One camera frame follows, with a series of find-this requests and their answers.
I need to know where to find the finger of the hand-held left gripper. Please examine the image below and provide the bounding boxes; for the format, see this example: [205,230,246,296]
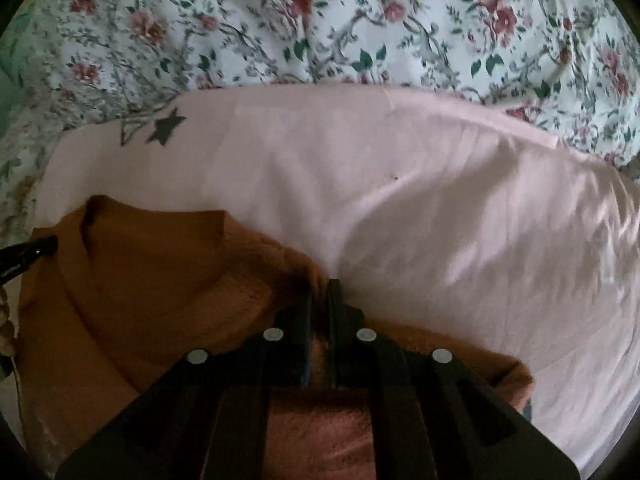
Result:
[0,236,59,286]

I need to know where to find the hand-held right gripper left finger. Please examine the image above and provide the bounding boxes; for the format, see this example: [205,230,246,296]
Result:
[54,287,313,480]

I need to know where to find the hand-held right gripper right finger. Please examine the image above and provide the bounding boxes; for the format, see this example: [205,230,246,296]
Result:
[326,278,583,480]

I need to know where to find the rust brown knit sweater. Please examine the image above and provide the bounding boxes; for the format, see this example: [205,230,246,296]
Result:
[15,195,536,480]

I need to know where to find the person's left hand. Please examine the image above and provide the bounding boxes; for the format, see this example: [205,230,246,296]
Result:
[0,280,18,381]

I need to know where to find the pink cloth with star print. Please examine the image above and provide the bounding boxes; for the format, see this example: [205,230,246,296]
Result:
[30,84,640,476]

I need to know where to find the floral bed sheet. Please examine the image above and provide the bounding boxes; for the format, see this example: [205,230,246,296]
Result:
[0,0,640,241]

